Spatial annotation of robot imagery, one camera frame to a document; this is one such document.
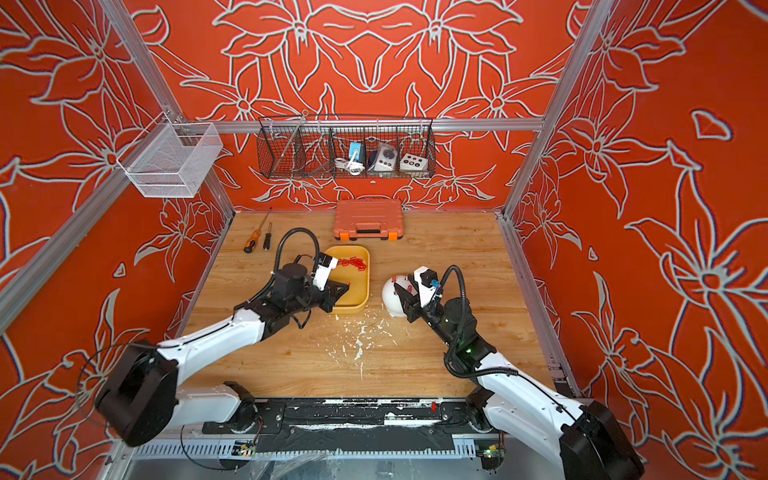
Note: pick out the clear acrylic wall box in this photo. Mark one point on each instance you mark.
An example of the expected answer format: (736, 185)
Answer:
(170, 162)

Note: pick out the orange handled screwdriver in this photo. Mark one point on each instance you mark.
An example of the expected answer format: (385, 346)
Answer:
(252, 241)

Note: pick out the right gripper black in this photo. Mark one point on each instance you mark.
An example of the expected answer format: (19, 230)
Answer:
(410, 309)

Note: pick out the yellow plastic tray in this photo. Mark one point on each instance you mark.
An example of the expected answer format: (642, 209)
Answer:
(355, 300)

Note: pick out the black wire wall basket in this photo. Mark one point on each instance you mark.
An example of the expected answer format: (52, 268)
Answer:
(316, 146)

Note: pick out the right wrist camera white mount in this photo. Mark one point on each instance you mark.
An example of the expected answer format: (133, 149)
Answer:
(427, 283)

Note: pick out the red sleeves pile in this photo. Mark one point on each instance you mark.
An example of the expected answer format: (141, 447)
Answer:
(354, 261)

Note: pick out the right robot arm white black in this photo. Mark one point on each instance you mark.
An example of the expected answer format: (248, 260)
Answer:
(581, 437)

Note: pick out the white dome screw fixture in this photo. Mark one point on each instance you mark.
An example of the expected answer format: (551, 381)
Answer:
(387, 294)

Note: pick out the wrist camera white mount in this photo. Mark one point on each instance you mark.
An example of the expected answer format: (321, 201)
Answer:
(427, 283)
(324, 266)

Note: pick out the orange tool case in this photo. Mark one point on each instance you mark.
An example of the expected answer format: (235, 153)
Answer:
(368, 218)

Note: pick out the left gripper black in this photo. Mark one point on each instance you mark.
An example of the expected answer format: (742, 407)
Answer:
(332, 294)

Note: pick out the blue white small box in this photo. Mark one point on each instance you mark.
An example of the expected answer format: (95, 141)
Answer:
(355, 152)

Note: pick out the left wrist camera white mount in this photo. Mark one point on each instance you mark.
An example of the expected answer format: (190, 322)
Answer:
(324, 266)

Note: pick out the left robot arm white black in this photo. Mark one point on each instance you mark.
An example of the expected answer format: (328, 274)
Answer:
(144, 394)

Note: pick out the white button box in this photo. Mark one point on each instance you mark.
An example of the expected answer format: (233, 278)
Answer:
(413, 164)

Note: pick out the white round dial device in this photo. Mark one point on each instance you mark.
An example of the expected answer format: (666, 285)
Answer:
(385, 159)

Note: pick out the black handled screwdriver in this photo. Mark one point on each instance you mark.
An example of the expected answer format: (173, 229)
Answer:
(268, 238)

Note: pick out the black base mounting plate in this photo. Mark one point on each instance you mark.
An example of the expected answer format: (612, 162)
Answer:
(363, 427)

